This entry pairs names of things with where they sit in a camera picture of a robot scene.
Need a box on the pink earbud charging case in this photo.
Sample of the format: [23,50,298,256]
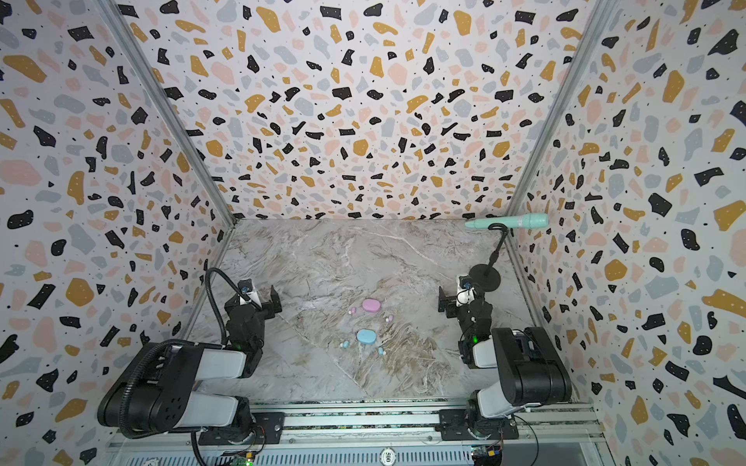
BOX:
[361,298,382,313]

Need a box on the blue earbud charging case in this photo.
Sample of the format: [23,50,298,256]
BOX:
[356,329,378,345]

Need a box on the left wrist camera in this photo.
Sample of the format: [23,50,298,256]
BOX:
[237,279,261,306]

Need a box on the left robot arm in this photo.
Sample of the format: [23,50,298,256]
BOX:
[96,280,283,445]

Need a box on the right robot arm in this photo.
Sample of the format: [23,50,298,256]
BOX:
[436,285,572,442]

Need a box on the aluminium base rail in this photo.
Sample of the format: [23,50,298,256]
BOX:
[101,399,615,465]

